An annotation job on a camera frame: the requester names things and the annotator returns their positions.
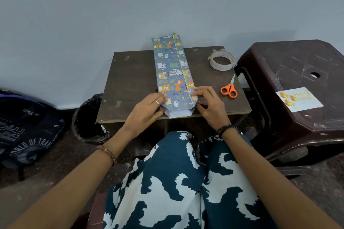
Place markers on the person's left hand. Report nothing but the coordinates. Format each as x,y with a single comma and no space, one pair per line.
145,116

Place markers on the person's right hand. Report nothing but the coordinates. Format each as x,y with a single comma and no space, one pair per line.
212,108

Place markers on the clear tape roll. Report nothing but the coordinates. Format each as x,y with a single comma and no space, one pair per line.
223,66

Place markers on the blue animal-print wrapping paper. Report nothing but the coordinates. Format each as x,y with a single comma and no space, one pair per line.
172,67

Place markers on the white card with gold stickers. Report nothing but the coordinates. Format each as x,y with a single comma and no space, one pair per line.
302,101

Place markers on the person's right forearm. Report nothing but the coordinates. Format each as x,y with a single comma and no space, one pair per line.
274,180

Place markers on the person's left forearm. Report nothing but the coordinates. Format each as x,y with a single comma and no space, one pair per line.
61,188

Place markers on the small brown wooden table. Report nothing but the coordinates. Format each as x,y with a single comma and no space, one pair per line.
129,75

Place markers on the black trash bin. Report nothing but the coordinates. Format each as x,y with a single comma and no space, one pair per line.
86,121

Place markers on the teal white patterned trousers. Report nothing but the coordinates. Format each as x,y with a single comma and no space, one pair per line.
174,188

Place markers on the brown plastic stool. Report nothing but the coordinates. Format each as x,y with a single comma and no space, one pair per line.
290,59

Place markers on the black purple backpack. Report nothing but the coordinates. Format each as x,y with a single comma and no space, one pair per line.
24,129

